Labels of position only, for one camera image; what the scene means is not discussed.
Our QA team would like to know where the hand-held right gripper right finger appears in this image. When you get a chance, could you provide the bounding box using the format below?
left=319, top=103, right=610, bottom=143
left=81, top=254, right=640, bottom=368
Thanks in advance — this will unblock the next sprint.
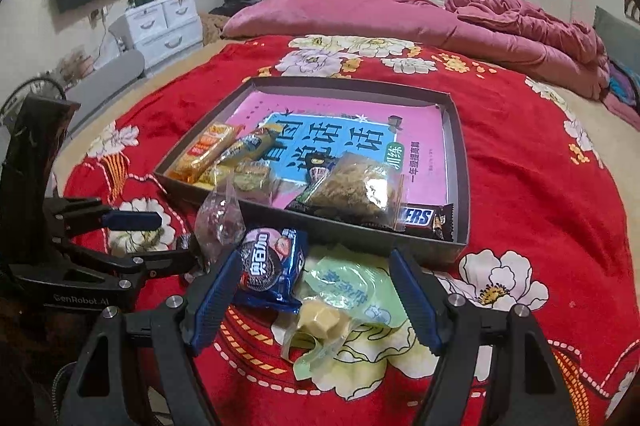
left=389, top=247, right=581, bottom=426

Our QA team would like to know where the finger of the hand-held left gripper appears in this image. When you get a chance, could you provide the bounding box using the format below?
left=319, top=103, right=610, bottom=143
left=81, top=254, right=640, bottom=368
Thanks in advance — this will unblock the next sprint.
left=60, top=238, right=208, bottom=287
left=40, top=196, right=163, bottom=251

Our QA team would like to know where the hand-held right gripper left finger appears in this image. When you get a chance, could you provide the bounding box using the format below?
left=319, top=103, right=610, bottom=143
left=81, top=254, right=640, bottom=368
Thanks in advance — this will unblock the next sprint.
left=57, top=248, right=246, bottom=426

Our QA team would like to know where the blue cookie packet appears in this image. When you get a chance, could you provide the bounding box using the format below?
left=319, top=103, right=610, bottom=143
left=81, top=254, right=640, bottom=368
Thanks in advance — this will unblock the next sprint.
left=235, top=226, right=310, bottom=309

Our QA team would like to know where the clear packet with purple snack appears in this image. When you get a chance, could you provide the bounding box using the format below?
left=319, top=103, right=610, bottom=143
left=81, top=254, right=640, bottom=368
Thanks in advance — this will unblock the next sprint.
left=194, top=178, right=247, bottom=267

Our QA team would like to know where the pale green snack packet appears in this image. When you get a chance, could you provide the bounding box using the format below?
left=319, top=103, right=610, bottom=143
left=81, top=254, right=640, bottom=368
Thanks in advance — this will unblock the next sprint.
left=300, top=251, right=401, bottom=332

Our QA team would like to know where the brown chocolate bar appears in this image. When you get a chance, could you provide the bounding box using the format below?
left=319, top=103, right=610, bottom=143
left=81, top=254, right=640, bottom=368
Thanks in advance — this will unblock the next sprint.
left=390, top=201, right=455, bottom=241

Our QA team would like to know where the grey shallow cardboard box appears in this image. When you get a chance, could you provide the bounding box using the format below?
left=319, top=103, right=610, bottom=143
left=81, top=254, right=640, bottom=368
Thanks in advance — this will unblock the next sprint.
left=152, top=76, right=472, bottom=265

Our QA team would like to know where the orange wafer packet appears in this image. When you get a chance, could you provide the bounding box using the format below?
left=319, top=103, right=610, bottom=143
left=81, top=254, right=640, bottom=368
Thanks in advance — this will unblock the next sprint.
left=167, top=122, right=243, bottom=184

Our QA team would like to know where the clear packet with green cake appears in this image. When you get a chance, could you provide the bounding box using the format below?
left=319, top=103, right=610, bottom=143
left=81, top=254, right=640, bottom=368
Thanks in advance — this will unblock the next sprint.
left=227, top=160, right=281, bottom=201

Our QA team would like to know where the clear packet with brown cake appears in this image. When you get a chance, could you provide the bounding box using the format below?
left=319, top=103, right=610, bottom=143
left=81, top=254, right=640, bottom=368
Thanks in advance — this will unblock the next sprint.
left=312, top=152, right=408, bottom=227

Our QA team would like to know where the yellow and blue snack packet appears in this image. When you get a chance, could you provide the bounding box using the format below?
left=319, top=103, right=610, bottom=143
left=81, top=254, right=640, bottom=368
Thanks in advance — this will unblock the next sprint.
left=200, top=128, right=278, bottom=187

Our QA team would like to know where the red floral blanket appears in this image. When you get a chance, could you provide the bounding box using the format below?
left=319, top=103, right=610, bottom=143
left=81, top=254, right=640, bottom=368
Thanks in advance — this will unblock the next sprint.
left=62, top=34, right=636, bottom=426

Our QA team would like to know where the pink duvet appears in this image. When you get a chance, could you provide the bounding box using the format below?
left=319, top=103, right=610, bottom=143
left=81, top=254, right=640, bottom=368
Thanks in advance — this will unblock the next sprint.
left=50, top=40, right=640, bottom=187

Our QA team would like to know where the white drawer cabinet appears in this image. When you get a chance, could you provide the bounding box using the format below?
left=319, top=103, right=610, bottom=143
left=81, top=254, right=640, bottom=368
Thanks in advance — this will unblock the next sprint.
left=122, top=0, right=203, bottom=66

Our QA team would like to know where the pink and blue book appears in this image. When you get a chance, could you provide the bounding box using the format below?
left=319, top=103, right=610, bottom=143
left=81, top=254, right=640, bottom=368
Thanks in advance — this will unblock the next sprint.
left=225, top=88, right=448, bottom=227

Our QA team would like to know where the crumpled pink quilt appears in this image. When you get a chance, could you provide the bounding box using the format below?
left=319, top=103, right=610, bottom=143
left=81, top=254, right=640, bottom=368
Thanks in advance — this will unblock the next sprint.
left=442, top=0, right=613, bottom=101

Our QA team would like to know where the colourful striped cloth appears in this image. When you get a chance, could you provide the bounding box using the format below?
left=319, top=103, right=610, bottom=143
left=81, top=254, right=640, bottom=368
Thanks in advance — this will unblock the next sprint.
left=607, top=58, right=640, bottom=111

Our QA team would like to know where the grey padded headboard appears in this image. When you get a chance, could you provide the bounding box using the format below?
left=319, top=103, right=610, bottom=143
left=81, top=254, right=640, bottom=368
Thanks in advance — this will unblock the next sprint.
left=592, top=6, right=640, bottom=56

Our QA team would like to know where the grey braided cable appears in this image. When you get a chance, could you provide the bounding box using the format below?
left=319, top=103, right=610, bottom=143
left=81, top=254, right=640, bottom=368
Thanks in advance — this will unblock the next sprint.
left=52, top=358, right=78, bottom=389

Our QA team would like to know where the round wire fan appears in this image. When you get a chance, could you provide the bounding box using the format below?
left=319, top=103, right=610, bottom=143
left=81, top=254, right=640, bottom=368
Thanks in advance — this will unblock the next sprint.
left=0, top=76, right=68, bottom=121

